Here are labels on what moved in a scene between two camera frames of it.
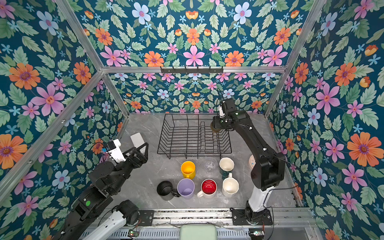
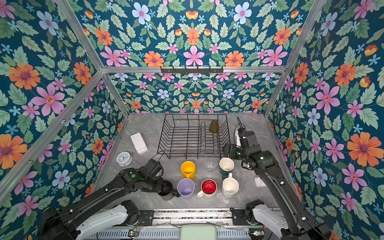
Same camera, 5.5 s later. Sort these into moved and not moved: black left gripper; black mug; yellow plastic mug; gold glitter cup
Moved: black left gripper
Not moved: gold glitter cup; yellow plastic mug; black mug
